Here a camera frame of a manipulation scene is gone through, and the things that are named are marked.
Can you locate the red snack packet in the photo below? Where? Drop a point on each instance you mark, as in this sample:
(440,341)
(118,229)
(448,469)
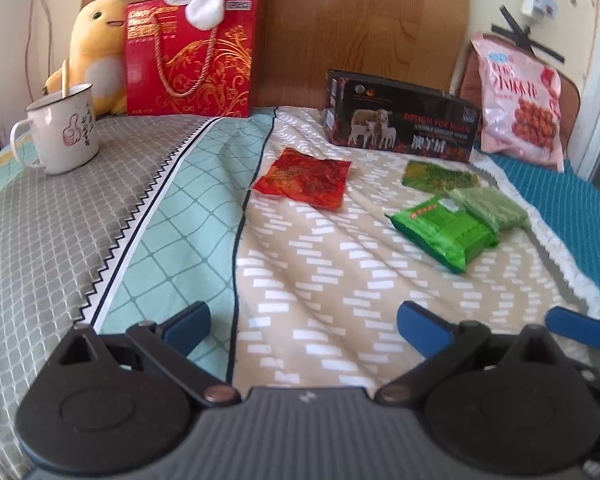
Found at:
(305,177)

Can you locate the black printed box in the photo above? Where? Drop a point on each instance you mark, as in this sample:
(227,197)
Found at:
(430,130)

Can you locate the yellow duck plush toy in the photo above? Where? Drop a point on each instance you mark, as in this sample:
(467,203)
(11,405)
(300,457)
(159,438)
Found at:
(97,35)

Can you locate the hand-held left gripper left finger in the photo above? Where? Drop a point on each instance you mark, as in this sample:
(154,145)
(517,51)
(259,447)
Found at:
(187,327)

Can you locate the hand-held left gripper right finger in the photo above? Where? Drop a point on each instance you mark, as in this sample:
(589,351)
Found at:
(422,327)

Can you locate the pink snack bag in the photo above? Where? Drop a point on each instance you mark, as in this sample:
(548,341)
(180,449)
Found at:
(510,90)

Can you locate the pale green clear packet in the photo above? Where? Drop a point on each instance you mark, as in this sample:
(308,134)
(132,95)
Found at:
(495,207)

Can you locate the teal blanket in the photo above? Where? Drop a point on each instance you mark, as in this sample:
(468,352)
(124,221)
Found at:
(555,200)

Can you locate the red gift box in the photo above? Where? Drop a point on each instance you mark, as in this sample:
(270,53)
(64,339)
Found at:
(220,85)

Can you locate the patterned bedsheet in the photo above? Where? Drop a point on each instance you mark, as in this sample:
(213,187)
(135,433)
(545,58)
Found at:
(330,270)

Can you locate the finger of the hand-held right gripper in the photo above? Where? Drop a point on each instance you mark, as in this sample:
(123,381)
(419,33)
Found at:
(575,324)

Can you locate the wooden headboard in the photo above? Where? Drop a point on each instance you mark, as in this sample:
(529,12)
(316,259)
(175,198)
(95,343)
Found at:
(355,20)

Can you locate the bright green snack packet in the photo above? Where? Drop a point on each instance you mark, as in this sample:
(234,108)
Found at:
(445,232)

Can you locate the dark green snack packet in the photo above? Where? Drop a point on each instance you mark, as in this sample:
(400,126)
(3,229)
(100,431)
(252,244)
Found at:
(430,175)

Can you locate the white enamel mug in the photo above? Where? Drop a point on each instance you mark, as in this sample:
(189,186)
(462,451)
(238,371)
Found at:
(65,135)

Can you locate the black tape strip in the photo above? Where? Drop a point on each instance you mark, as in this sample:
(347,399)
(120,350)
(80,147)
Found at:
(515,25)
(545,50)

